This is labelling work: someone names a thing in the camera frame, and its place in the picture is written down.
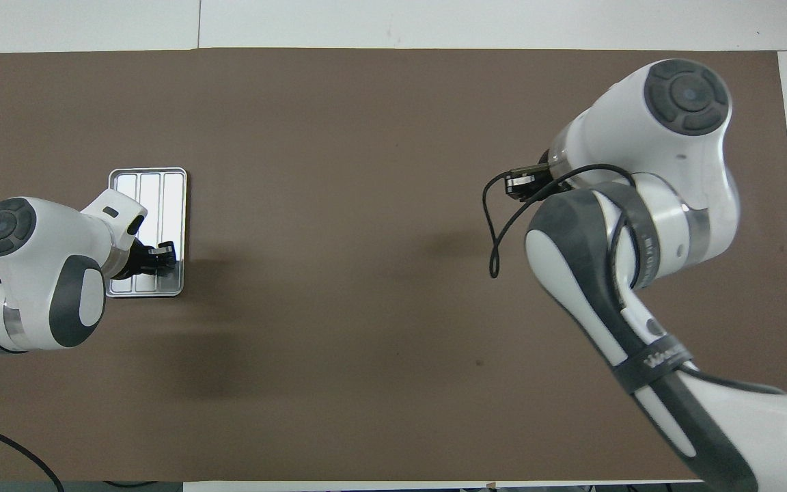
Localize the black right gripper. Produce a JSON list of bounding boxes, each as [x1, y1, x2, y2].
[[506, 166, 550, 202]]

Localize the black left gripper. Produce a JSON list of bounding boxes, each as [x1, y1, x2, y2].
[[115, 236, 177, 279]]

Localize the silver metal tray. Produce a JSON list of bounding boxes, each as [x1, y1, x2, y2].
[[102, 167, 188, 298]]

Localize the brown table mat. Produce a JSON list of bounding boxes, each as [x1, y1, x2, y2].
[[0, 48, 787, 482]]

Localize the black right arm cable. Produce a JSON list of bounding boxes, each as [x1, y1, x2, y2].
[[482, 164, 640, 288]]

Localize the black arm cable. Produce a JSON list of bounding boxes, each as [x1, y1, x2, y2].
[[0, 256, 66, 492], [482, 164, 640, 288]]

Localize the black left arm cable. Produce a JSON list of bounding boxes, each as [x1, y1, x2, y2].
[[0, 256, 66, 492]]

